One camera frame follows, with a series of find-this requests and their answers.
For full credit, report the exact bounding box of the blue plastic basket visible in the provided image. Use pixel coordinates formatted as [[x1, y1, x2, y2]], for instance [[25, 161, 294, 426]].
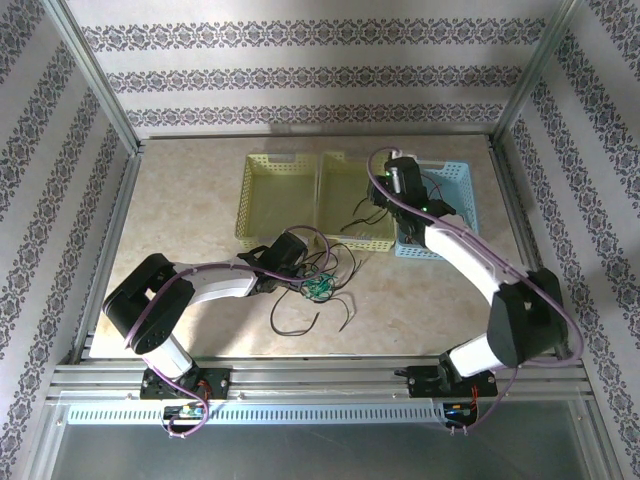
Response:
[[394, 159, 481, 260]]

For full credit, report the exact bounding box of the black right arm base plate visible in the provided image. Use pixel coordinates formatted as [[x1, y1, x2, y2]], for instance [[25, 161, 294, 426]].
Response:
[[407, 363, 500, 400]]

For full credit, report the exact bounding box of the yellow plastic basket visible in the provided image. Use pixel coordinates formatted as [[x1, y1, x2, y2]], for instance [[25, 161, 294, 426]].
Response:
[[315, 151, 399, 254], [234, 152, 321, 254]]

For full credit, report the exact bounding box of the aluminium mounting rail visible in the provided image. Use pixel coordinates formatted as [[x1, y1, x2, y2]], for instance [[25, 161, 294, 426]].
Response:
[[48, 355, 587, 402]]

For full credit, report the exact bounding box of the white slotted cable duct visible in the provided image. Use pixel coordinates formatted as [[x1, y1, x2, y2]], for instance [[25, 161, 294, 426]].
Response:
[[66, 402, 450, 427]]

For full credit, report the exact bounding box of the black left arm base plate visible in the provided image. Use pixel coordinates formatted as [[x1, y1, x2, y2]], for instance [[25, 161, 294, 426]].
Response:
[[139, 367, 234, 401]]

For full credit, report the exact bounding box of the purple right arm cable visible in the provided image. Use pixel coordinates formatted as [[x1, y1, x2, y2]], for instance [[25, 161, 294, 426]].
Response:
[[366, 146, 584, 437]]

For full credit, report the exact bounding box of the aluminium side rail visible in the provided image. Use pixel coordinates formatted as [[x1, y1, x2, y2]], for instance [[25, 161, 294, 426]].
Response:
[[487, 134, 572, 360], [73, 149, 145, 362]]

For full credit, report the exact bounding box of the black cable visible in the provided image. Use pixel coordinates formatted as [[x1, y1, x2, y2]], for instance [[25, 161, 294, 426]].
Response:
[[270, 288, 322, 337], [339, 196, 389, 233], [329, 294, 360, 333]]

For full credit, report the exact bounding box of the aluminium frame post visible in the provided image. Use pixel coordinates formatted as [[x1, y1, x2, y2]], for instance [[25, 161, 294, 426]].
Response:
[[492, 0, 589, 147], [47, 0, 144, 157]]

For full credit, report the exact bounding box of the grey metal panel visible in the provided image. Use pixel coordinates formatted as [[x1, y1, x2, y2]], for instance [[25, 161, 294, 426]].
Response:
[[47, 423, 604, 480]]

